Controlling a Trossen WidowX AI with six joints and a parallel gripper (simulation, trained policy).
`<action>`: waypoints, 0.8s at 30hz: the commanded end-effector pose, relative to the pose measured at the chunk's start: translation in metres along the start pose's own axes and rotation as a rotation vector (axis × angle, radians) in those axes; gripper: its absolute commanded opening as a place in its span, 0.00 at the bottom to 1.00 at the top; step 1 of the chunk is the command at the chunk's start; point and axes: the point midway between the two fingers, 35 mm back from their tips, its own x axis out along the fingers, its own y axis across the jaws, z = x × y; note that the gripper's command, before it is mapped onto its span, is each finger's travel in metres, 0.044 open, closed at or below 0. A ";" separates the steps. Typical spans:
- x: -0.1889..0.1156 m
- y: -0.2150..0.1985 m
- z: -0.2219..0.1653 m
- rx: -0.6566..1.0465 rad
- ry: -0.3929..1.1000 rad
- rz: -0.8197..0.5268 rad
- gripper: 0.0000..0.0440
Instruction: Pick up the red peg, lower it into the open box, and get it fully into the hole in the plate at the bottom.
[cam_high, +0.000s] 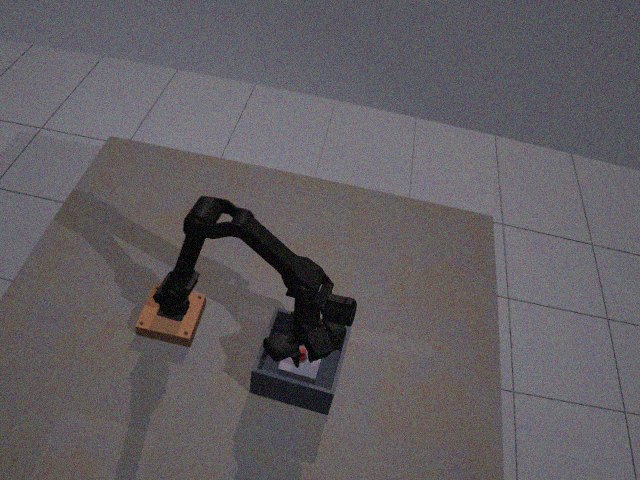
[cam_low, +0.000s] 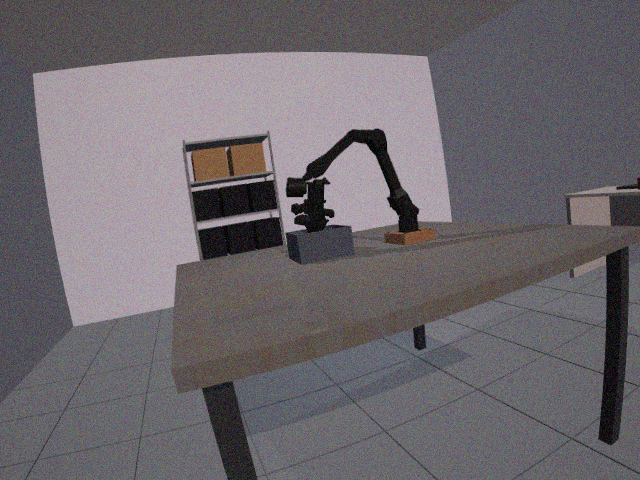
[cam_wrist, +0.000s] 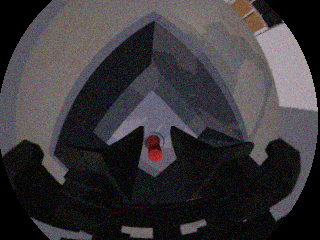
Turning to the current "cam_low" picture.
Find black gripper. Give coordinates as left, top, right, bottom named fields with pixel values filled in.
left=294, top=197, right=334, bottom=233

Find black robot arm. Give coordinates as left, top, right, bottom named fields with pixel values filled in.
left=286, top=129, right=421, bottom=233

